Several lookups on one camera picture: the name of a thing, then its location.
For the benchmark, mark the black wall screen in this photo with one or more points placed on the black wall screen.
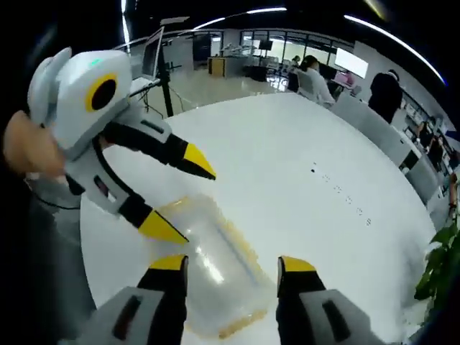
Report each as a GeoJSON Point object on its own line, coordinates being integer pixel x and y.
{"type": "Point", "coordinates": [265, 45]}

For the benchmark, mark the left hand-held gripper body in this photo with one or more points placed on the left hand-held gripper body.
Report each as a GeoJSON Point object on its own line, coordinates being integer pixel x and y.
{"type": "Point", "coordinates": [77, 108]}

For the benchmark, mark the yellow edged cabinet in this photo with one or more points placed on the yellow edged cabinet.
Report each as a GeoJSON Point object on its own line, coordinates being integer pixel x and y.
{"type": "Point", "coordinates": [216, 66]}

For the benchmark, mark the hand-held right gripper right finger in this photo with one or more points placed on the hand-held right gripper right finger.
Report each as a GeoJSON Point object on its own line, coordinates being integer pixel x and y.
{"type": "Point", "coordinates": [309, 309]}

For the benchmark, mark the clear box with yellow buckles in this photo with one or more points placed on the clear box with yellow buckles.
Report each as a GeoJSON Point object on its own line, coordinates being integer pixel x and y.
{"type": "Point", "coordinates": [215, 258]}

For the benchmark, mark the ceiling light strip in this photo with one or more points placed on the ceiling light strip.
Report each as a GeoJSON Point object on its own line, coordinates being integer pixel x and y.
{"type": "Point", "coordinates": [395, 37]}

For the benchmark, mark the green potted plant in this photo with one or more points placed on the green potted plant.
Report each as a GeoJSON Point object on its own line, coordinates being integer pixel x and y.
{"type": "Point", "coordinates": [442, 258]}

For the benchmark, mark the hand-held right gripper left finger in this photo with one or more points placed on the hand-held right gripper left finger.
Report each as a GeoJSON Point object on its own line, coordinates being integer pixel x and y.
{"type": "Point", "coordinates": [158, 309]}

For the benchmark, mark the black laptop stand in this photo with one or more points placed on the black laptop stand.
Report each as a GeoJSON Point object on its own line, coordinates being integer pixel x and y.
{"type": "Point", "coordinates": [166, 86]}

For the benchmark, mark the open laptop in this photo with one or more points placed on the open laptop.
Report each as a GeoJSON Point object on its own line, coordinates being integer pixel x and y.
{"type": "Point", "coordinates": [151, 57]}

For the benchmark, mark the bright wall screen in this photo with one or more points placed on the bright wall screen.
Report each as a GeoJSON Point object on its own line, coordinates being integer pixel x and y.
{"type": "Point", "coordinates": [351, 63]}

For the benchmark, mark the person's left hand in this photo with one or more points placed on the person's left hand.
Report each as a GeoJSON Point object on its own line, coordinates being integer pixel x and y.
{"type": "Point", "coordinates": [32, 147]}

